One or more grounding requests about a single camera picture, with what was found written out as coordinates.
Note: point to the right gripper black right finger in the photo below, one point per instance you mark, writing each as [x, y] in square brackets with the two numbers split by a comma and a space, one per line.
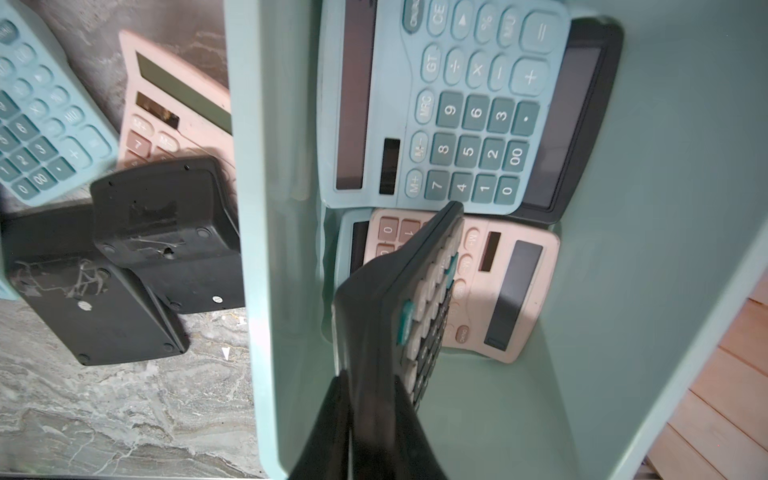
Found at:
[413, 457]

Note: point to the teal plastic storage box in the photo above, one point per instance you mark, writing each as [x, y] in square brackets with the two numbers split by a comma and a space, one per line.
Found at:
[665, 237]

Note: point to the black calculator face up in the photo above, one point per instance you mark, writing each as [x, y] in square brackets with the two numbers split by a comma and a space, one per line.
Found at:
[579, 104]

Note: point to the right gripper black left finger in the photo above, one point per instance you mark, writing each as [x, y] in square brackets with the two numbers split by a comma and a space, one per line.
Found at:
[326, 452]

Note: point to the pink calculator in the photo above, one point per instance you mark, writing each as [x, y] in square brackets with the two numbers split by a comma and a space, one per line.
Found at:
[495, 278]

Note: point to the teal calculator face up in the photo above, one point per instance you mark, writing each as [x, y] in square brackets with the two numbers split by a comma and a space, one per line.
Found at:
[425, 102]

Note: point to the black calculator face down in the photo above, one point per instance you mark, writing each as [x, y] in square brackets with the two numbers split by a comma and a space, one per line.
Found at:
[104, 314]
[173, 224]

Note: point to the teal calculator back of pile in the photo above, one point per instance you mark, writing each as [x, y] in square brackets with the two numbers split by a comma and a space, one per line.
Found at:
[54, 138]

